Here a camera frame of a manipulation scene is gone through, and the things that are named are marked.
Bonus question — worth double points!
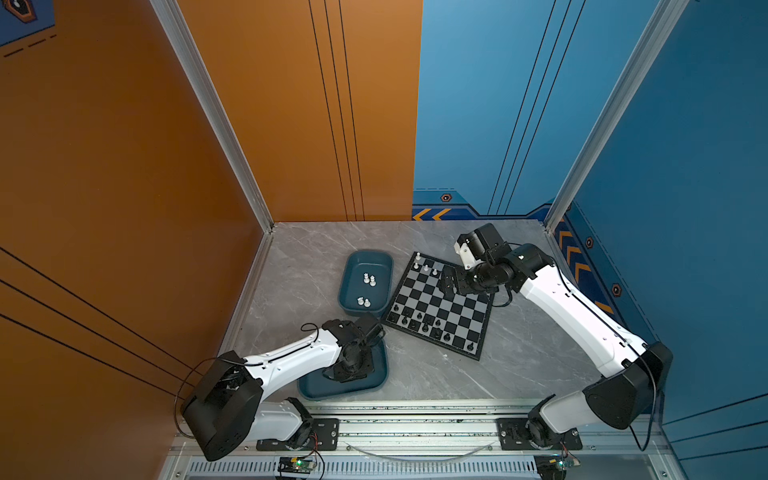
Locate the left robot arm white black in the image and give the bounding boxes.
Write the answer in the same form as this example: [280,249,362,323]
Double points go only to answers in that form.
[179,314,384,462]

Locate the black and silver chessboard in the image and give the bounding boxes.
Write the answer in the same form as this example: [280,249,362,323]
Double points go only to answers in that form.
[381,252,494,361]

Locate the aluminium corner post right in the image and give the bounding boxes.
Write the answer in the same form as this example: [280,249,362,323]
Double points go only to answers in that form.
[544,0,689,234]

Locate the green circuit board left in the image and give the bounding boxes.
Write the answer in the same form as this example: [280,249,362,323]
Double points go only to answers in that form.
[276,456,320,479]

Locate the green circuit board right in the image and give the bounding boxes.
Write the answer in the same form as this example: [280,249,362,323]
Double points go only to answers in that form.
[534,456,581,480]

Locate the green circuit board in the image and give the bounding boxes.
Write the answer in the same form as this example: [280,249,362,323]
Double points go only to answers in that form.
[534,456,581,480]
[276,456,320,479]

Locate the teal tray with black pieces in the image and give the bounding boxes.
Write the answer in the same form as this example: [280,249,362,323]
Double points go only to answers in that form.
[298,340,389,401]

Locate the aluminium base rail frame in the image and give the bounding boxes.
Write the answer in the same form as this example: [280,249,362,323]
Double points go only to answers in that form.
[155,395,685,480]

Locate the teal tray with white pieces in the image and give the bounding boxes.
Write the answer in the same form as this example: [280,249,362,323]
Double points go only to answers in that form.
[338,250,394,318]

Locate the aluminium corner post left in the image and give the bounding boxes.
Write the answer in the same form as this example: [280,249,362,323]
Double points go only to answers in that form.
[150,0,274,234]

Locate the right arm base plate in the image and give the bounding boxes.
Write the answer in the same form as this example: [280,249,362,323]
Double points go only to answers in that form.
[495,417,583,451]

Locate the aluminium corner post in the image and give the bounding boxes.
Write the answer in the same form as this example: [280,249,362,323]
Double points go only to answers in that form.
[150,0,274,234]
[544,0,689,234]

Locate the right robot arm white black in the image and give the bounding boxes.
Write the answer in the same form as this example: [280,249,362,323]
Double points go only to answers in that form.
[439,223,673,449]

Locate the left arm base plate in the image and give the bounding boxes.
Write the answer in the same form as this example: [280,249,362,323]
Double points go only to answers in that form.
[256,418,340,452]

